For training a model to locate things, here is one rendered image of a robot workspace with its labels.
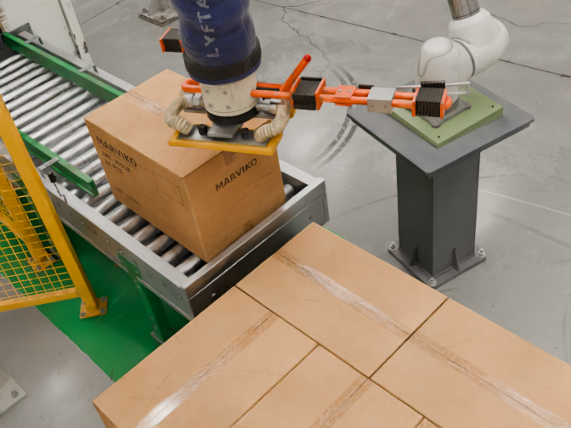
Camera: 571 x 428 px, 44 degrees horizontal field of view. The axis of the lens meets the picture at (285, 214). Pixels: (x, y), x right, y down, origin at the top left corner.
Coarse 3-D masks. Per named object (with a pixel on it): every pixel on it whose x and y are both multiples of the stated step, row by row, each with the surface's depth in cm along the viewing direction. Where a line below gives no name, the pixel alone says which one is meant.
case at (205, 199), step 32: (128, 96) 268; (160, 96) 265; (96, 128) 258; (128, 128) 252; (160, 128) 249; (256, 128) 242; (128, 160) 253; (160, 160) 235; (192, 160) 232; (224, 160) 237; (256, 160) 248; (128, 192) 271; (160, 192) 248; (192, 192) 232; (224, 192) 243; (256, 192) 255; (160, 224) 266; (192, 224) 242; (224, 224) 250; (256, 224) 263
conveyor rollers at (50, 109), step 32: (0, 64) 392; (32, 64) 386; (32, 96) 363; (64, 96) 356; (96, 96) 358; (32, 128) 340; (64, 128) 333; (32, 160) 317; (96, 160) 310; (288, 192) 278; (128, 224) 275; (160, 256) 260; (192, 256) 257
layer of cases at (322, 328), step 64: (320, 256) 249; (192, 320) 235; (256, 320) 231; (320, 320) 228; (384, 320) 224; (448, 320) 221; (128, 384) 219; (192, 384) 216; (256, 384) 213; (320, 384) 210; (384, 384) 207; (448, 384) 204; (512, 384) 201
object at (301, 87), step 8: (296, 80) 206; (304, 80) 208; (312, 80) 207; (320, 80) 206; (296, 88) 205; (304, 88) 204; (312, 88) 204; (320, 88) 202; (296, 96) 202; (304, 96) 201; (312, 96) 200; (296, 104) 204; (304, 104) 203; (312, 104) 202; (320, 104) 204
